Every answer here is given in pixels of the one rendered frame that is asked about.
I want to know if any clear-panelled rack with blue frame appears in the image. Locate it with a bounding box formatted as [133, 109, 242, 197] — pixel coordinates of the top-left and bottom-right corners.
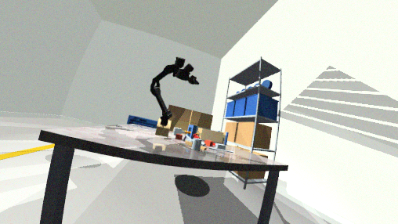
[194, 125, 229, 145]

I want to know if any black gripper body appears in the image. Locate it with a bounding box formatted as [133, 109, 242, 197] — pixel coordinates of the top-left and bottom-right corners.
[176, 69, 194, 80]

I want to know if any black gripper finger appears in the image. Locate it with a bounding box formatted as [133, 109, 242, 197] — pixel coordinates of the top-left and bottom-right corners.
[180, 71, 192, 81]
[191, 77, 199, 85]

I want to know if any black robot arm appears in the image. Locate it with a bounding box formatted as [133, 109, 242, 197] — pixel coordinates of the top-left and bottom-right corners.
[150, 57, 194, 126]

